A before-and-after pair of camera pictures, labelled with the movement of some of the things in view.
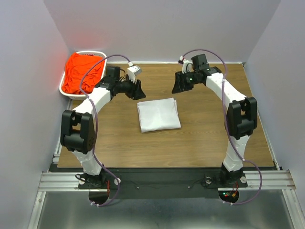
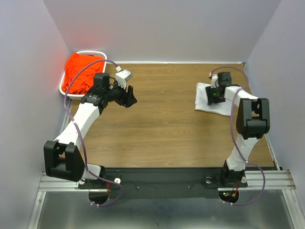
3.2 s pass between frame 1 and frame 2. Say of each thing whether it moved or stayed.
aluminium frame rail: stayed
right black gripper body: moved
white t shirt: moved
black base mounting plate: stayed
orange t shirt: stayed
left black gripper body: moved
